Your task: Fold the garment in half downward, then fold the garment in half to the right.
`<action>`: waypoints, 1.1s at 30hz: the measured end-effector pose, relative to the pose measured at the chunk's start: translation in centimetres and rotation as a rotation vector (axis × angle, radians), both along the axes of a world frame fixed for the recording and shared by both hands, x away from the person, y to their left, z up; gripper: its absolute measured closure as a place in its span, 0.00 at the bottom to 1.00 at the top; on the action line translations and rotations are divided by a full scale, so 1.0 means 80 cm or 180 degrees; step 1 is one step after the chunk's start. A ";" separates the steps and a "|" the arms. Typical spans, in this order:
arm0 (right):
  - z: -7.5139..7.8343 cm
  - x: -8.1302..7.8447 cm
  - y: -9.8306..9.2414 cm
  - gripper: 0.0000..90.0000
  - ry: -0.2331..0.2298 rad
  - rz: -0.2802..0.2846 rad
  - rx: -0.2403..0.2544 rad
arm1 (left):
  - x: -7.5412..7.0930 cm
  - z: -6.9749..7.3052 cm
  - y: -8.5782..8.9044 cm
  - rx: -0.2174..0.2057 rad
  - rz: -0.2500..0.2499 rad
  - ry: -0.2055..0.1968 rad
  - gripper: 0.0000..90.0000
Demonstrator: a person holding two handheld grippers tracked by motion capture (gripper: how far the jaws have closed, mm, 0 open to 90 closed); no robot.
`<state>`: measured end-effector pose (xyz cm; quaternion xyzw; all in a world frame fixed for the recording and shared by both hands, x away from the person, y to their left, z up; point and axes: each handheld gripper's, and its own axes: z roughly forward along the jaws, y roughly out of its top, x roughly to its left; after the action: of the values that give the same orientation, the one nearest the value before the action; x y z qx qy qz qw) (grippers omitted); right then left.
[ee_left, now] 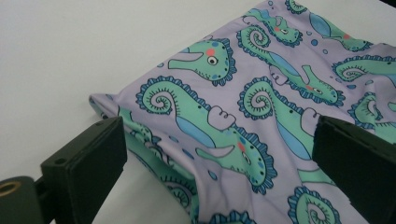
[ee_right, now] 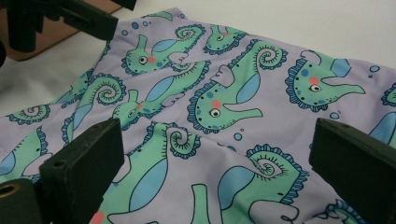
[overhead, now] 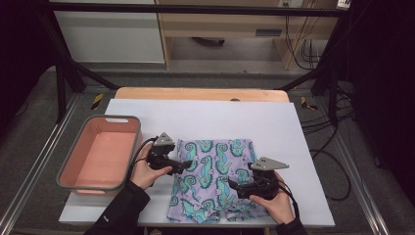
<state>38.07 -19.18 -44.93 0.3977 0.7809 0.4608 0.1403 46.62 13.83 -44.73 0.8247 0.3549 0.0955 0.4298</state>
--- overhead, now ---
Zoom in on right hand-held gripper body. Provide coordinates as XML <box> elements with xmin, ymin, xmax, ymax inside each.
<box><xmin>236</xmin><ymin>157</ymin><xmax>291</xmax><ymax>201</ymax></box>

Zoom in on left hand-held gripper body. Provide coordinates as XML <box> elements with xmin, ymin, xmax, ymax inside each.
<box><xmin>146</xmin><ymin>131</ymin><xmax>182</xmax><ymax>174</ymax></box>

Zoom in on purple seahorse print swimsuit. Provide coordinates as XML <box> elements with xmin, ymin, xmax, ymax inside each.
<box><xmin>166</xmin><ymin>138</ymin><xmax>272</xmax><ymax>225</ymax></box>

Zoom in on pink basket with grey rim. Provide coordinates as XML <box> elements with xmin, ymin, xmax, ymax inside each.
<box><xmin>56</xmin><ymin>114</ymin><xmax>144</xmax><ymax>196</ymax></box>

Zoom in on person's left hand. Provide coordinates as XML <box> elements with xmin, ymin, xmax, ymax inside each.
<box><xmin>130</xmin><ymin>143</ymin><xmax>173</xmax><ymax>191</ymax></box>

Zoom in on person's right hand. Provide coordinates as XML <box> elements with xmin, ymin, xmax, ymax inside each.
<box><xmin>249</xmin><ymin>170</ymin><xmax>297</xmax><ymax>225</ymax></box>

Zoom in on yellow tool right floor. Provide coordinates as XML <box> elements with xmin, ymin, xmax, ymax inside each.
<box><xmin>300</xmin><ymin>96</ymin><xmax>319</xmax><ymax>111</ymax></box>

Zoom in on yellow tool floor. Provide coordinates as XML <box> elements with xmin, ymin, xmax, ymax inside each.
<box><xmin>300</xmin><ymin>96</ymin><xmax>319</xmax><ymax>111</ymax></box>
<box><xmin>90</xmin><ymin>93</ymin><xmax>105</xmax><ymax>111</ymax></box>

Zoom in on yellow tool left floor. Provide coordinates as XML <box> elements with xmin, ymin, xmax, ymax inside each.
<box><xmin>90</xmin><ymin>93</ymin><xmax>105</xmax><ymax>111</ymax></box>

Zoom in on dark object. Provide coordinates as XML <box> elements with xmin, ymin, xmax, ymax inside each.
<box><xmin>190</xmin><ymin>36</ymin><xmax>226</xmax><ymax>47</ymax></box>

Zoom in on white cabinet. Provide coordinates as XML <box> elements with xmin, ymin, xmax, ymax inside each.
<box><xmin>52</xmin><ymin>0</ymin><xmax>165</xmax><ymax>65</ymax></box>

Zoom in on light wooden desk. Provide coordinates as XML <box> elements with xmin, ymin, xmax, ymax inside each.
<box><xmin>155</xmin><ymin>0</ymin><xmax>341</xmax><ymax>71</ymax></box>

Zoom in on black curtain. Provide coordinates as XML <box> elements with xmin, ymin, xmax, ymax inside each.
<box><xmin>0</xmin><ymin>0</ymin><xmax>57</xmax><ymax>138</ymax></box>
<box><xmin>346</xmin><ymin>0</ymin><xmax>415</xmax><ymax>197</ymax></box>

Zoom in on left hand-held gripper cable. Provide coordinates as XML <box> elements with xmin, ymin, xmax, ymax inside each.
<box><xmin>125</xmin><ymin>136</ymin><xmax>159</xmax><ymax>184</ymax></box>

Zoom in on hand-held gripper cable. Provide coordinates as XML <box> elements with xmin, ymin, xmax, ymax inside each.
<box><xmin>125</xmin><ymin>136</ymin><xmax>159</xmax><ymax>184</ymax></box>
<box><xmin>278</xmin><ymin>180</ymin><xmax>300</xmax><ymax>221</ymax></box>

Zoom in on right hand-held gripper cable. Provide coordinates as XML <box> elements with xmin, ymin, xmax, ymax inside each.
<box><xmin>278</xmin><ymin>180</ymin><xmax>300</xmax><ymax>221</ymax></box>

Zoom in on looped black floor cable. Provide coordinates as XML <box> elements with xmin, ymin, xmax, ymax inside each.
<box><xmin>309</xmin><ymin>148</ymin><xmax>352</xmax><ymax>202</ymax></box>

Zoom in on bundle of black floor cables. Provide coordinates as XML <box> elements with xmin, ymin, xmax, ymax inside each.
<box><xmin>300</xmin><ymin>81</ymin><xmax>356</xmax><ymax>136</ymax></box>

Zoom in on aluminium rail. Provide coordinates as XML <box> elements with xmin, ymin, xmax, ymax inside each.
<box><xmin>329</xmin><ymin>130</ymin><xmax>392</xmax><ymax>235</ymax></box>
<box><xmin>0</xmin><ymin>94</ymin><xmax>81</xmax><ymax>235</ymax></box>

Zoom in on black hanging cables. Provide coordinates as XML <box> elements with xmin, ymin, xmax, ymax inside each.
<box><xmin>284</xmin><ymin>14</ymin><xmax>323</xmax><ymax>71</ymax></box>

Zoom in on black metal frame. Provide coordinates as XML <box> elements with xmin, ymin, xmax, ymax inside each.
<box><xmin>35</xmin><ymin>0</ymin><xmax>358</xmax><ymax>128</ymax></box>

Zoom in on yellow cable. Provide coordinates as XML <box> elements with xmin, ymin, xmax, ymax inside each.
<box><xmin>292</xmin><ymin>0</ymin><xmax>319</xmax><ymax>71</ymax></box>

